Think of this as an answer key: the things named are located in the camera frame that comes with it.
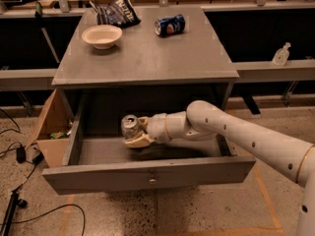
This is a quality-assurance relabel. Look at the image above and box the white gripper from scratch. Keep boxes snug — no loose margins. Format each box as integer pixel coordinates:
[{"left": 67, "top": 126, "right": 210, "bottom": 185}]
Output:
[{"left": 125, "top": 113, "right": 170, "bottom": 148}]

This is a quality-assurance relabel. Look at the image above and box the silver 7up can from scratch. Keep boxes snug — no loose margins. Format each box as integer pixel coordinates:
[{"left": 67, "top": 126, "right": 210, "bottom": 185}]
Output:
[{"left": 121, "top": 115, "right": 142, "bottom": 139}]

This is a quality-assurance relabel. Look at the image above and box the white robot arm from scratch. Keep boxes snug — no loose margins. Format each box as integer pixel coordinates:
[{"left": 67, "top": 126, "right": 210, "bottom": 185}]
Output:
[{"left": 121, "top": 100, "right": 315, "bottom": 236}]

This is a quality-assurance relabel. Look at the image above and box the brass drawer knob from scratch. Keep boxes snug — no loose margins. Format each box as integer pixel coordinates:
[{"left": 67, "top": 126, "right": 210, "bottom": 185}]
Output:
[{"left": 149, "top": 174, "right": 158, "bottom": 185}]

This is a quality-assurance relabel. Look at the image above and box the grey open drawer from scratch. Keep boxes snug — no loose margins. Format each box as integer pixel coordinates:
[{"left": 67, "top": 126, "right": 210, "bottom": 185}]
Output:
[{"left": 43, "top": 92, "right": 255, "bottom": 195}]

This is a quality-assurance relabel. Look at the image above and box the blue pepsi can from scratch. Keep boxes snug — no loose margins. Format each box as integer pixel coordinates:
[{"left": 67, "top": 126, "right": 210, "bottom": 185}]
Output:
[{"left": 155, "top": 14, "right": 186, "bottom": 37}]

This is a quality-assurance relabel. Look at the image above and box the cardboard box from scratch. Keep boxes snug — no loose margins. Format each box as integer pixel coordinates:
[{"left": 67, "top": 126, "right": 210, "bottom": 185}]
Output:
[{"left": 26, "top": 89, "right": 74, "bottom": 168}]

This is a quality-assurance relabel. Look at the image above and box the green item in box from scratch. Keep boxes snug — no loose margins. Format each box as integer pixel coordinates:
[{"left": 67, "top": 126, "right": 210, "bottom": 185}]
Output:
[{"left": 50, "top": 131, "right": 67, "bottom": 140}]

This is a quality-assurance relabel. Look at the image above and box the white bowl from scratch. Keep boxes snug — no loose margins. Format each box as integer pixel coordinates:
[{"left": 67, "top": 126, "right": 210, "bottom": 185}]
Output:
[{"left": 82, "top": 25, "right": 122, "bottom": 50}]

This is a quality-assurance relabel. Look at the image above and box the blue chip bag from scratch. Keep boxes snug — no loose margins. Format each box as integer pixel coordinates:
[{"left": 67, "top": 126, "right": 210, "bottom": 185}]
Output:
[{"left": 92, "top": 0, "right": 141, "bottom": 29}]

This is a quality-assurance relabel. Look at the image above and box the black power adapter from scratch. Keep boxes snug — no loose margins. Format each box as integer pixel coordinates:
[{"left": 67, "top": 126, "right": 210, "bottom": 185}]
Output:
[{"left": 16, "top": 146, "right": 26, "bottom": 163}]

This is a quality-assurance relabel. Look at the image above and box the black tool on floor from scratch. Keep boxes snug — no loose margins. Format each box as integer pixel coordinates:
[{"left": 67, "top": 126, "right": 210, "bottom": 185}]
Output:
[{"left": 0, "top": 192, "right": 28, "bottom": 236}]

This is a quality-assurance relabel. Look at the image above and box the clear sanitizer bottle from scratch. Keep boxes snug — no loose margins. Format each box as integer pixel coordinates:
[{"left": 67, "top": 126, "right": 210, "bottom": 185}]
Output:
[{"left": 272, "top": 42, "right": 291, "bottom": 66}]

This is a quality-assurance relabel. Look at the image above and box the black floor cable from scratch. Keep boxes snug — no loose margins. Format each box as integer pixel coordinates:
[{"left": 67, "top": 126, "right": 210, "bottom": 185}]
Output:
[{"left": 0, "top": 204, "right": 87, "bottom": 236}]

